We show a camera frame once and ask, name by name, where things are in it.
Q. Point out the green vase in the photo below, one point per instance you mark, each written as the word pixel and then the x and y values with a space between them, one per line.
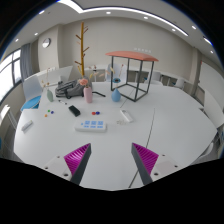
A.
pixel 50 96

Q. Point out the wooden coat rack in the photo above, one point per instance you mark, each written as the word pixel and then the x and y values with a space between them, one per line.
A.
pixel 82 50

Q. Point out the white whiteboard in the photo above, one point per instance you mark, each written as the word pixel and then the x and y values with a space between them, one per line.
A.
pixel 211 83

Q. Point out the group of round ceiling lights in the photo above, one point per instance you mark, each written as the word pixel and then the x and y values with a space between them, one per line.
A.
pixel 108 12

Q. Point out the green round magnet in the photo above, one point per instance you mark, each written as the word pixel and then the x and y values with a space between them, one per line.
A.
pixel 48 111

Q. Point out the black frame orange-topped stand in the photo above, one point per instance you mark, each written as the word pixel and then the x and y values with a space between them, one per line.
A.
pixel 131 54

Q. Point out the pink flower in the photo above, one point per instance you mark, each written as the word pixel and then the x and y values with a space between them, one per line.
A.
pixel 84 82

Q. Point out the white board eraser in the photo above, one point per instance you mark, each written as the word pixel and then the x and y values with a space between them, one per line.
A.
pixel 27 125

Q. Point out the grey curtain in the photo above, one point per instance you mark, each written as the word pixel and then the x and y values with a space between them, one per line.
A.
pixel 26 61

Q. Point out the pink vase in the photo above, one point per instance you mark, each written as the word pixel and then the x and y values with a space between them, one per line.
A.
pixel 88 95

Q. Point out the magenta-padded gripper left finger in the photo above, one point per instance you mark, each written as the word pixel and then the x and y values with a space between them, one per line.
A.
pixel 77 158

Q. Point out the red round magnet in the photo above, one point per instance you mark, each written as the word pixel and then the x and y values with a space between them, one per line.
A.
pixel 93 113

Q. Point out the window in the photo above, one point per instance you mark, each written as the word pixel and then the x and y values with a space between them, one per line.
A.
pixel 6 76

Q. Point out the black marker pen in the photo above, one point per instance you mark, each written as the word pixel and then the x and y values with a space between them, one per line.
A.
pixel 62 102

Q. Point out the grey backpack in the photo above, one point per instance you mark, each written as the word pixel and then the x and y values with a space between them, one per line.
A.
pixel 70 89

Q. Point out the blue vase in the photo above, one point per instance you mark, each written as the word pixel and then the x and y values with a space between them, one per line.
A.
pixel 116 96

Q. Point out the short ceiling light strip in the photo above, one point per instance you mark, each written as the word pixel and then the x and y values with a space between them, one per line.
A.
pixel 207 41

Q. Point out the blue flower bouquet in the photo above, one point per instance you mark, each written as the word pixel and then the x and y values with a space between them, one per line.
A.
pixel 116 80

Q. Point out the white chair with blue cushion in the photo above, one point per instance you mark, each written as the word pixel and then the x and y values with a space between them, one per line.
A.
pixel 32 88

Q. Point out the white remote control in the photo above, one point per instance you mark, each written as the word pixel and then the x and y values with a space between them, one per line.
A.
pixel 126 115

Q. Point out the long ceiling light strip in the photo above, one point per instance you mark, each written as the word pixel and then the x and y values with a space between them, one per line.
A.
pixel 133 10

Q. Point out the dried flower stems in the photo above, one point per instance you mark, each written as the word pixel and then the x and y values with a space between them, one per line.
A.
pixel 46 83

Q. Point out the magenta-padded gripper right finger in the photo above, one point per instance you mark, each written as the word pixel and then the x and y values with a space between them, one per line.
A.
pixel 146 158

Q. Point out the black rectangular box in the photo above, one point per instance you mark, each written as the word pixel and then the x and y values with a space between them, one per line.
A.
pixel 74 110

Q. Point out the group of white chairs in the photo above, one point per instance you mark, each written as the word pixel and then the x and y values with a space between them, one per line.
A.
pixel 156 76

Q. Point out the round wall clock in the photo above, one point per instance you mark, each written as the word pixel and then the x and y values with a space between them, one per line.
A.
pixel 46 42

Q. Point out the small clear white charger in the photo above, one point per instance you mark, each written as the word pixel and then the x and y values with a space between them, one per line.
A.
pixel 121 122

